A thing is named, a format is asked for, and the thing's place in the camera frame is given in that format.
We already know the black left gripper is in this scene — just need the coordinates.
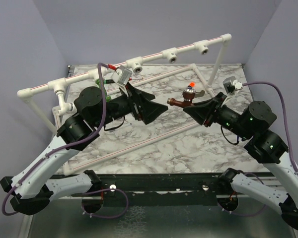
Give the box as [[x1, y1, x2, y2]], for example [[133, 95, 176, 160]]
[[94, 81, 168, 128]]

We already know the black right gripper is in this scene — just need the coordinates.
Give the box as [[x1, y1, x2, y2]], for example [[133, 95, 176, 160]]
[[184, 91, 252, 140]]

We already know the brown plastic faucet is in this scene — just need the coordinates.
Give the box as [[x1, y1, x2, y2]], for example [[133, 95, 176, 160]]
[[167, 86, 196, 108]]

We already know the white PVC pipe frame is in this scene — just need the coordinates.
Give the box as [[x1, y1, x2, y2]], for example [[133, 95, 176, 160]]
[[16, 33, 232, 174]]

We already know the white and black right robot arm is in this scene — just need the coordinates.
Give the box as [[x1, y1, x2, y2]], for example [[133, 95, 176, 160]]
[[183, 93, 298, 230]]

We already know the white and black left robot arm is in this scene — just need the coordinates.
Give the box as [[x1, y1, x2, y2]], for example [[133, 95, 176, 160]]
[[0, 84, 168, 216]]

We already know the orange and black highlighter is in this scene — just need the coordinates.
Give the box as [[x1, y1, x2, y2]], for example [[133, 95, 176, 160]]
[[188, 82, 195, 88]]

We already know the purple and white pen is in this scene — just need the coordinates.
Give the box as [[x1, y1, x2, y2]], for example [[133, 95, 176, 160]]
[[110, 123, 132, 132]]

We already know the red and white marker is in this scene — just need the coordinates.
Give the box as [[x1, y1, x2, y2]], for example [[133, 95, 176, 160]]
[[129, 77, 144, 81]]

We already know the green plastic faucet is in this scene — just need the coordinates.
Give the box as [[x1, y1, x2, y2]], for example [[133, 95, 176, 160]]
[[95, 79, 112, 102]]

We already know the green and black highlighter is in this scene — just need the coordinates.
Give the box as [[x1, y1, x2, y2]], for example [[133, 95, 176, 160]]
[[105, 79, 115, 84]]

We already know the white plastic faucet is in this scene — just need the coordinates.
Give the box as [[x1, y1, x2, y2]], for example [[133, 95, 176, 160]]
[[56, 91, 77, 116]]

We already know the grey metal bracket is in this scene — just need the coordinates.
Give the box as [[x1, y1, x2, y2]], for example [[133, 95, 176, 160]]
[[195, 90, 205, 98]]

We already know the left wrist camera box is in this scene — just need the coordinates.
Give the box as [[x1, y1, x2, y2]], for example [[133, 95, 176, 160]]
[[111, 65, 133, 86]]

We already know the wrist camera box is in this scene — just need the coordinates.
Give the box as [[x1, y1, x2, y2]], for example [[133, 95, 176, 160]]
[[223, 76, 243, 95], [111, 65, 133, 86]]

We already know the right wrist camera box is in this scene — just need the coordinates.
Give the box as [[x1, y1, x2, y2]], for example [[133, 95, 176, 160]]
[[223, 76, 243, 95]]

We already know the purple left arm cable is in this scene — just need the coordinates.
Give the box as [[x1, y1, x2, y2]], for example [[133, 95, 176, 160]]
[[1, 63, 117, 216]]

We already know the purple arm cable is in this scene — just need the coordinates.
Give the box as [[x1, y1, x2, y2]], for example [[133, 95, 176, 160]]
[[1, 63, 117, 216], [242, 81, 298, 189]]

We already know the black front mounting rail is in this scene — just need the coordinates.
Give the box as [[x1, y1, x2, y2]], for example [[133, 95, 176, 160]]
[[39, 172, 264, 208]]

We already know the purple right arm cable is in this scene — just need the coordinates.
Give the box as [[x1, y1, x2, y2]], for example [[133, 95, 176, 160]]
[[242, 81, 298, 189]]

